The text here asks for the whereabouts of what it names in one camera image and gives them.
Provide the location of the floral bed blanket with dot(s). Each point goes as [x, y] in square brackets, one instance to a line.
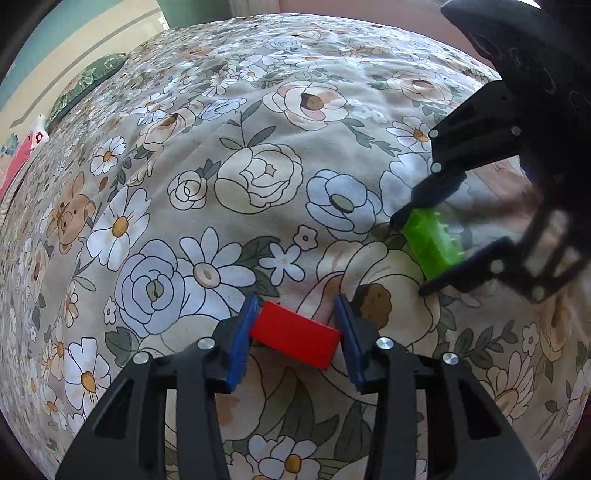
[231, 184]

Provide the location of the cream curtain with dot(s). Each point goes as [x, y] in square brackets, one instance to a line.
[254, 5]

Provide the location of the red toy block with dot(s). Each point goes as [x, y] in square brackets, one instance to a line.
[295, 337]

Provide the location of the pink and white pillow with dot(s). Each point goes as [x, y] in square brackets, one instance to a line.
[21, 159]

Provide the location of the beige wooden bed headboard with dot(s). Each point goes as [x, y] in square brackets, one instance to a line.
[69, 64]

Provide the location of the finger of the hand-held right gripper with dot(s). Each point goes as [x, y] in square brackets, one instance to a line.
[466, 138]
[489, 270]

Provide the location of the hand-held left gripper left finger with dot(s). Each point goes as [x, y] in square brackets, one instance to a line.
[242, 341]

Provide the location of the green studded toy block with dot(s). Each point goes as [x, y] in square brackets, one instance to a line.
[431, 244]

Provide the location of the green floral pillow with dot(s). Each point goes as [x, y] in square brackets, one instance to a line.
[85, 85]

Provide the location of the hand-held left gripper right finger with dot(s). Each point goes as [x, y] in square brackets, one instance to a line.
[353, 341]

